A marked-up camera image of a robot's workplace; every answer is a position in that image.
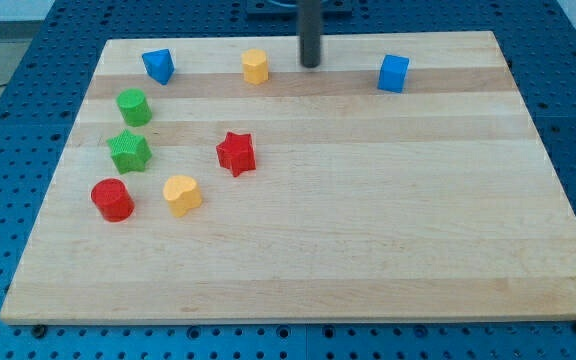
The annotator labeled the red star block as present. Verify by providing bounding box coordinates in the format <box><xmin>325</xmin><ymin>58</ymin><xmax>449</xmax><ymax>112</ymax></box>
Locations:
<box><xmin>216</xmin><ymin>132</ymin><xmax>256</xmax><ymax>177</ymax></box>

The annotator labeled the blue cube block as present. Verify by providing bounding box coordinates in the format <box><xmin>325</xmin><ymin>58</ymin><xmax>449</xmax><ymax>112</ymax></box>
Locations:
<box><xmin>377</xmin><ymin>54</ymin><xmax>410</xmax><ymax>93</ymax></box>

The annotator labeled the green star block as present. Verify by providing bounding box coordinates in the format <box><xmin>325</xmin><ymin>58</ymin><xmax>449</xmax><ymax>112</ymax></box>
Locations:
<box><xmin>107</xmin><ymin>129</ymin><xmax>152</xmax><ymax>174</ymax></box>

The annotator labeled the light wooden board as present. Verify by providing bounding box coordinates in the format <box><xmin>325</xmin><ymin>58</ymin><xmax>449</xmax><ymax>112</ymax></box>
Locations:
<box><xmin>0</xmin><ymin>31</ymin><xmax>576</xmax><ymax>325</ymax></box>

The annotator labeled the yellow heart block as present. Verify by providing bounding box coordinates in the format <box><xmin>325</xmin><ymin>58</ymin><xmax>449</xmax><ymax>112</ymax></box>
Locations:
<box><xmin>163</xmin><ymin>175</ymin><xmax>203</xmax><ymax>217</ymax></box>

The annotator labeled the yellow hexagonal prism block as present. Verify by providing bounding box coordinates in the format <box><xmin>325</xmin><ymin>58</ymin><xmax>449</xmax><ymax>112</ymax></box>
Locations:
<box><xmin>241</xmin><ymin>49</ymin><xmax>269</xmax><ymax>85</ymax></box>

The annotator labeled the green cylinder block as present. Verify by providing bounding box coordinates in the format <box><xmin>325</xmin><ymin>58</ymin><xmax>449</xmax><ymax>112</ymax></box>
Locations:
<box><xmin>116</xmin><ymin>88</ymin><xmax>152</xmax><ymax>127</ymax></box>

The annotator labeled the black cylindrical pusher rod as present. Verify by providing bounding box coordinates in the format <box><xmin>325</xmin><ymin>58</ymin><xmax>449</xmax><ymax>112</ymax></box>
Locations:
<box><xmin>297</xmin><ymin>0</ymin><xmax>322</xmax><ymax>68</ymax></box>

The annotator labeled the blue triangular prism block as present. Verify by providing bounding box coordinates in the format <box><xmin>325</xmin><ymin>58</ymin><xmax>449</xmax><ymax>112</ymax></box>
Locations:
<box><xmin>142</xmin><ymin>49</ymin><xmax>175</xmax><ymax>85</ymax></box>

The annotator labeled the red cylinder block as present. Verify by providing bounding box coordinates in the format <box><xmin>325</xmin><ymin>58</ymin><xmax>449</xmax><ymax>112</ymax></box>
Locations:
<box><xmin>91</xmin><ymin>178</ymin><xmax>135</xmax><ymax>222</ymax></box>

